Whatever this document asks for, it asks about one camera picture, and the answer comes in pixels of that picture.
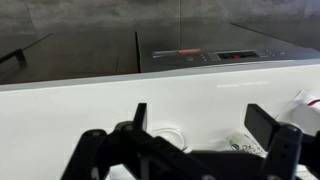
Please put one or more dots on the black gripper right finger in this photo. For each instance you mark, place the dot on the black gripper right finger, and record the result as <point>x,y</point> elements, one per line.
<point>283,146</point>

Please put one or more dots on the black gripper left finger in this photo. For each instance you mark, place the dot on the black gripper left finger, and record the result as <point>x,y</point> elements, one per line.
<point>100,150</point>

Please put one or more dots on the small white plate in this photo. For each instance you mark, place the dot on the small white plate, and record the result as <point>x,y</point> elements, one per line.
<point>170,136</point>

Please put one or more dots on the printed paper cup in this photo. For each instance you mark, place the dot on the printed paper cup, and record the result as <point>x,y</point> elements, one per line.
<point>246,144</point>

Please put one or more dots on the dark wood cabinet door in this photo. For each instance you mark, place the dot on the dark wood cabinet door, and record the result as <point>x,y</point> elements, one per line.
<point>66,53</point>

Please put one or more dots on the stainless steel dishwasher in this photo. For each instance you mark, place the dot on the stainless steel dishwasher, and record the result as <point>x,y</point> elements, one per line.
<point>200,60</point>

